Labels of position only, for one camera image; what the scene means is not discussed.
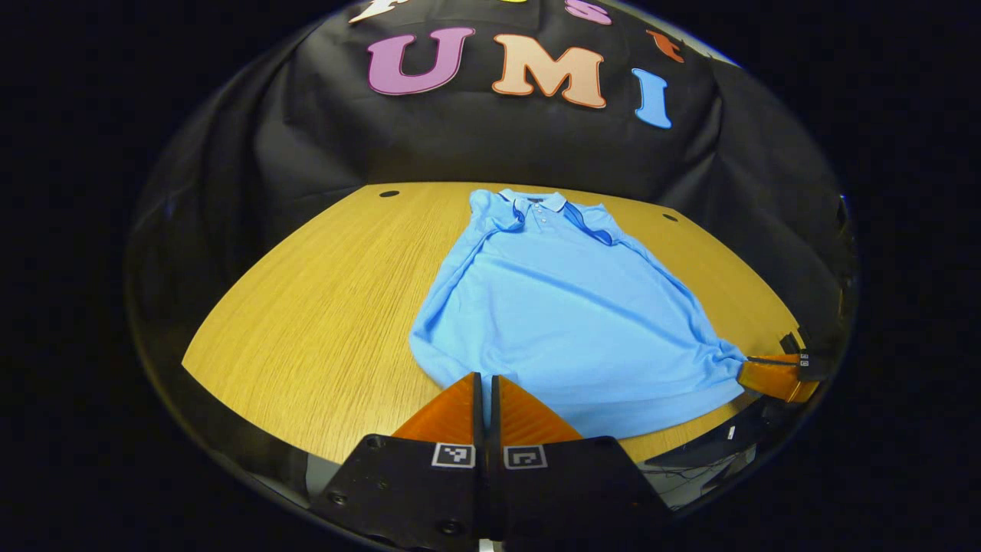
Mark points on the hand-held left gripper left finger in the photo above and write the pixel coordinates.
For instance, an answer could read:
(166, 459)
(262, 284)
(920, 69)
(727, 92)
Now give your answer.
(429, 491)

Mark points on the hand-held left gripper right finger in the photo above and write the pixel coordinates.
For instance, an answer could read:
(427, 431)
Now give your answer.
(559, 491)

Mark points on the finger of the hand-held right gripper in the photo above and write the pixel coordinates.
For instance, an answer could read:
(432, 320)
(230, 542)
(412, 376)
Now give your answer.
(774, 377)

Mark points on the light blue polo T-shirt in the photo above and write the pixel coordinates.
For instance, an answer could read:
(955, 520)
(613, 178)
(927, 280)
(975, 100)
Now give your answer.
(567, 314)

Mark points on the black backdrop cloth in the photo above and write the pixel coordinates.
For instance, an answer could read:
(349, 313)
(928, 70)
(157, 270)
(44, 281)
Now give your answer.
(460, 138)

